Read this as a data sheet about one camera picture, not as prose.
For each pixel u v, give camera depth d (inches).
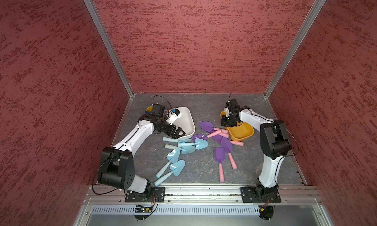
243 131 38.2
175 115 30.3
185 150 35.1
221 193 29.8
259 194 25.9
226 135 36.3
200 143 35.9
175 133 29.3
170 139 36.2
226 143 36.3
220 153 35.5
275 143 20.6
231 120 33.5
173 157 34.1
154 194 29.1
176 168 32.1
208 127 39.5
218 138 37.5
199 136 37.3
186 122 40.7
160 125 28.0
